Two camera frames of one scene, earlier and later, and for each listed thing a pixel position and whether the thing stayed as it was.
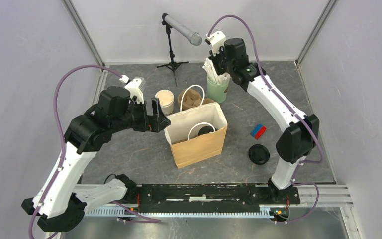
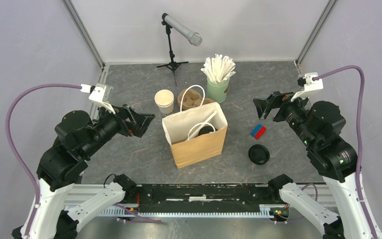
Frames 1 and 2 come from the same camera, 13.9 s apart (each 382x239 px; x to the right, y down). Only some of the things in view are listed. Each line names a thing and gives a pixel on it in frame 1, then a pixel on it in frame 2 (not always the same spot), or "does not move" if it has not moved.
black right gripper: (215, 59) to (264, 105)
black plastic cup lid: (206, 129) does not move
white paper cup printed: (166, 99) does not move
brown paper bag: (196, 134) does not move
